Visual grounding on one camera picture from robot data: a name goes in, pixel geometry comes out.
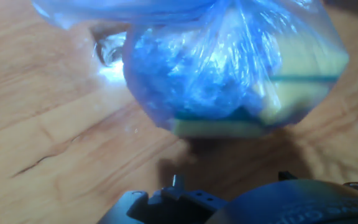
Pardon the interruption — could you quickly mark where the purple plastic bag of things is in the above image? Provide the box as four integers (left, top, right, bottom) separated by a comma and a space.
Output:
31, 0, 351, 139

